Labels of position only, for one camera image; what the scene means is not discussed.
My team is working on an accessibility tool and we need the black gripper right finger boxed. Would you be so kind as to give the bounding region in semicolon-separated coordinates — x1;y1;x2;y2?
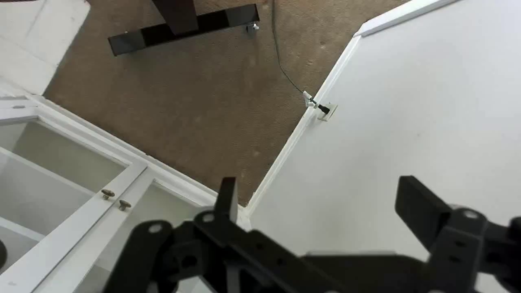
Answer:
394;175;521;293

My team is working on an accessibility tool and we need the white wall outlet with plug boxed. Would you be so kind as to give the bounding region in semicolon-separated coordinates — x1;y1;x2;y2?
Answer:
301;90;339;124

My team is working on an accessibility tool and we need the white baseboard trim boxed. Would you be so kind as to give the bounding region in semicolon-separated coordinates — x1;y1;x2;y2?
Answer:
246;0;461;216

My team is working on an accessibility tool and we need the black metal stand base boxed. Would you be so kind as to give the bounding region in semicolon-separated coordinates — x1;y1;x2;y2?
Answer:
106;0;261;58

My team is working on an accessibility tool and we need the thin black power cable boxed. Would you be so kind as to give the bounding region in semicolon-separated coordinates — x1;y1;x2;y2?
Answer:
269;0;313;102

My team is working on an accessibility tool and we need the white glass-door cabinet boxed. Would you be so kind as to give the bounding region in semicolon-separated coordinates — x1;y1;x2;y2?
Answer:
0;95;251;293

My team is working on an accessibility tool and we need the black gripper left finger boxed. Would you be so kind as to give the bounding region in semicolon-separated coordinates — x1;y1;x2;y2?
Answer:
104;177;349;293

